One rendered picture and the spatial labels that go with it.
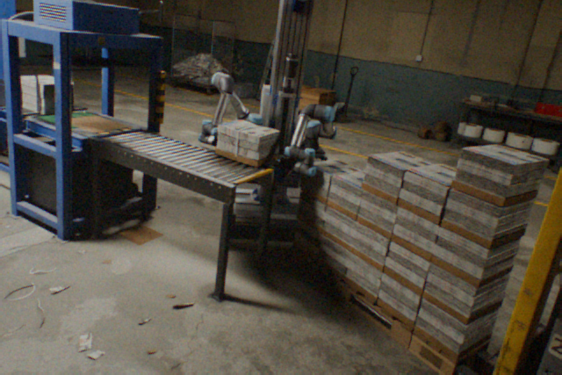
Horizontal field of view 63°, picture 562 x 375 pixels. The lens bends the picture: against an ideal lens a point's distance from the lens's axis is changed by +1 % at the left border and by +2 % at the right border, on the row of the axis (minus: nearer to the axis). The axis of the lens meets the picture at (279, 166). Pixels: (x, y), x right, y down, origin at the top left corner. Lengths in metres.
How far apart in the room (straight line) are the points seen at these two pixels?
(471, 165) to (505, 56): 7.06
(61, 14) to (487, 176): 2.99
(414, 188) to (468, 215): 0.35
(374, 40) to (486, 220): 7.82
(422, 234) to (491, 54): 7.05
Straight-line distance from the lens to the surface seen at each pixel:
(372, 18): 10.10
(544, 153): 8.95
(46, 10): 3.88
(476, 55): 9.57
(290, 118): 3.82
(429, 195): 2.69
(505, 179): 2.48
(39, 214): 4.03
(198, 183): 2.94
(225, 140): 3.31
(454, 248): 2.67
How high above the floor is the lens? 1.78
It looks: 17 degrees down
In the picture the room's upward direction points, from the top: 8 degrees clockwise
